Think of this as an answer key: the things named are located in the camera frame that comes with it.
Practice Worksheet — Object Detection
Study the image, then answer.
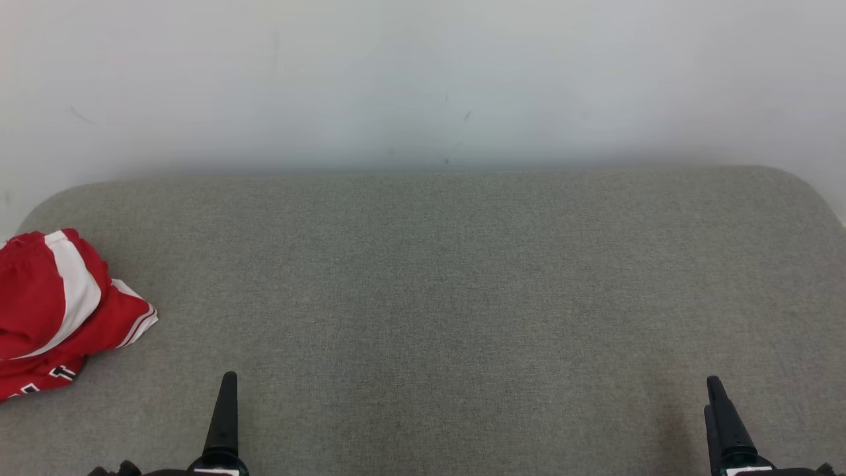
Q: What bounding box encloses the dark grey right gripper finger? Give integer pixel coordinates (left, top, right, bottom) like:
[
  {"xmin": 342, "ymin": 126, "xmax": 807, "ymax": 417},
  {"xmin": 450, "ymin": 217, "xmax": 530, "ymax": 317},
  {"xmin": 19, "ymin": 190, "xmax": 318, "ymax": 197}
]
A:
[
  {"xmin": 707, "ymin": 375, "xmax": 758, "ymax": 457},
  {"xmin": 703, "ymin": 405, "xmax": 722, "ymax": 476}
]

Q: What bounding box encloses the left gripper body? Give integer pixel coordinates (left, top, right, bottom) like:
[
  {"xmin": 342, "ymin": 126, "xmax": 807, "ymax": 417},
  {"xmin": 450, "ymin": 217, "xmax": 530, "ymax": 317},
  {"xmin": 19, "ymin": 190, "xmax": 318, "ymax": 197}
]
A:
[{"xmin": 187, "ymin": 451, "xmax": 251, "ymax": 476}]

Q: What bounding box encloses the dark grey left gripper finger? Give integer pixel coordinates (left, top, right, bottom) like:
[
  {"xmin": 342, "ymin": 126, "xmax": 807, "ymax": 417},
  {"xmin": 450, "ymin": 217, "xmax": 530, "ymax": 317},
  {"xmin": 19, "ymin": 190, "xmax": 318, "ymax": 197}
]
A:
[{"xmin": 202, "ymin": 371, "xmax": 239, "ymax": 458}]

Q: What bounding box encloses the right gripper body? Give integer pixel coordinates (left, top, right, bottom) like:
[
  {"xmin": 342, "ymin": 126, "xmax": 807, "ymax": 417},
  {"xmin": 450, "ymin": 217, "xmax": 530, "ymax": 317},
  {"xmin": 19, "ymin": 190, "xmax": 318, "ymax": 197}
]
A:
[{"xmin": 712, "ymin": 447, "xmax": 781, "ymax": 476}]

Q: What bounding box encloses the red jersey with white sleeves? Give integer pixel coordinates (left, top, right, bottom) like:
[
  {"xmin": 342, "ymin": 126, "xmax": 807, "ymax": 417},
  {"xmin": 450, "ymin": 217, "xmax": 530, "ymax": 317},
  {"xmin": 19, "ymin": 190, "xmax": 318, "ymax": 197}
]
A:
[{"xmin": 0, "ymin": 278, "xmax": 159, "ymax": 403}]

